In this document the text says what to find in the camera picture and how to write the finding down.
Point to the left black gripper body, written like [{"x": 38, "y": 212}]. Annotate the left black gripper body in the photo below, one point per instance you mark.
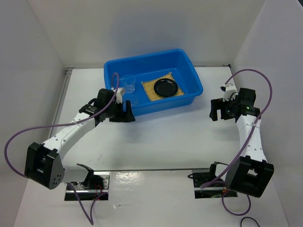
[{"x": 115, "y": 113}]

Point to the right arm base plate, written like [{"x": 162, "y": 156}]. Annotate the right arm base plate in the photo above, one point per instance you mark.
[{"x": 204, "y": 175}]

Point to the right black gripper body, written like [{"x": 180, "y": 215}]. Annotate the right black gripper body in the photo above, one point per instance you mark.
[{"x": 229, "y": 106}]

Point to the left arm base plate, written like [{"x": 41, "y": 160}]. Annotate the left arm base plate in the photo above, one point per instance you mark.
[{"x": 96, "y": 189}]

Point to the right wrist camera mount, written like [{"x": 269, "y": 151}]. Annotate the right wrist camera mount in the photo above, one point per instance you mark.
[{"x": 230, "y": 92}]

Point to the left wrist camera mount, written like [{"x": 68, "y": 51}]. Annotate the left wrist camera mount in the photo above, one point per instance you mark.
[{"x": 119, "y": 95}]

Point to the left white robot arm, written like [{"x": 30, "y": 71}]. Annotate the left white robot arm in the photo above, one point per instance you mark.
[{"x": 44, "y": 161}]

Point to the blue plastic bin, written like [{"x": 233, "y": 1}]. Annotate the blue plastic bin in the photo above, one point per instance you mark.
[{"x": 150, "y": 67}]

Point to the bamboo sushi mat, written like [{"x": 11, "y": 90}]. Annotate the bamboo sushi mat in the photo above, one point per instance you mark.
[{"x": 149, "y": 90}]

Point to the black round plate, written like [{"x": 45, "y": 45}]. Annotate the black round plate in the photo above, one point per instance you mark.
[{"x": 165, "y": 87}]

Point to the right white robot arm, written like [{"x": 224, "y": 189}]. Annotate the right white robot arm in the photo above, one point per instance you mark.
[{"x": 251, "y": 172}]

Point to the clear plastic cup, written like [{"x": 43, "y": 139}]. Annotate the clear plastic cup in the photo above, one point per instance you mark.
[
  {"x": 133, "y": 99},
  {"x": 128, "y": 82}
]

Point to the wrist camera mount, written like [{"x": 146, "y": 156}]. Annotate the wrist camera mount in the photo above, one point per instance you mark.
[
  {"x": 119, "y": 95},
  {"x": 230, "y": 92}
]

